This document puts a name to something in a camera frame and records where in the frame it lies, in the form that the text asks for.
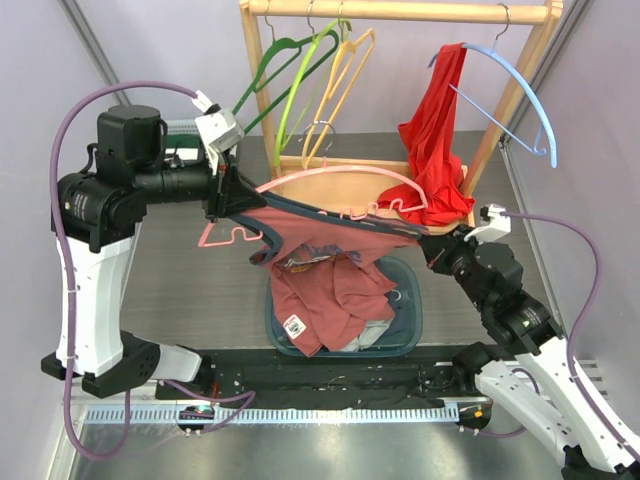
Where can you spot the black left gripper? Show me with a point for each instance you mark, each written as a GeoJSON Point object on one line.
{"type": "Point", "coordinates": [229, 193]}

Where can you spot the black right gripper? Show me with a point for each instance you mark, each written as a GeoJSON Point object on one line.
{"type": "Point", "coordinates": [439, 253]}

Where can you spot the red tank top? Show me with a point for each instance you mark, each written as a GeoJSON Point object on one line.
{"type": "Point", "coordinates": [428, 138]}

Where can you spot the grey tank top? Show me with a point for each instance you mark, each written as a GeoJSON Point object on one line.
{"type": "Point", "coordinates": [372, 331]}

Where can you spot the maroon tank top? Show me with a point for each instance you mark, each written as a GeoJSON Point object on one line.
{"type": "Point", "coordinates": [324, 282]}

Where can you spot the yellow hanger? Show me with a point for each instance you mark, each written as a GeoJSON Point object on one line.
{"type": "Point", "coordinates": [349, 61]}

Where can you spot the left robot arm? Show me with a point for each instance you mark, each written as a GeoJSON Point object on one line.
{"type": "Point", "coordinates": [101, 208]}

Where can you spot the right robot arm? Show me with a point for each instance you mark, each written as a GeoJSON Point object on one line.
{"type": "Point", "coordinates": [561, 408]}

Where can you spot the teal plastic bin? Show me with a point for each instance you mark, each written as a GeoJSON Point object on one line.
{"type": "Point", "coordinates": [399, 339]}

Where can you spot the white plastic basket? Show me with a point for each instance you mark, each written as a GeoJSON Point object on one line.
{"type": "Point", "coordinates": [179, 134]}

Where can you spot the wooden clothes rack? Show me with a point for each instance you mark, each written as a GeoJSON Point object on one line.
{"type": "Point", "coordinates": [353, 185]}

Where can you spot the white slotted cable duct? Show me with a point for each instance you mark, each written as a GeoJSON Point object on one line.
{"type": "Point", "coordinates": [184, 414]}

